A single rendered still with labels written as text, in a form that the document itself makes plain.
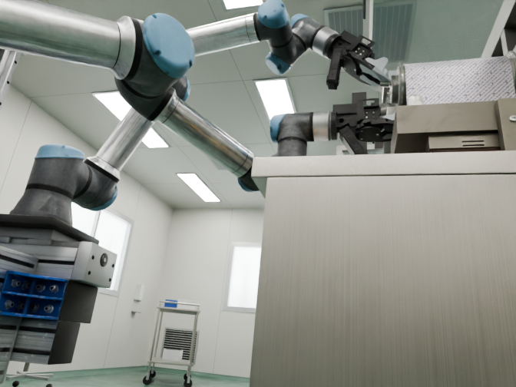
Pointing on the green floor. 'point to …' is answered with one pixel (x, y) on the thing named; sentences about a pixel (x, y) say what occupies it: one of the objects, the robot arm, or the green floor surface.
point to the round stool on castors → (27, 375)
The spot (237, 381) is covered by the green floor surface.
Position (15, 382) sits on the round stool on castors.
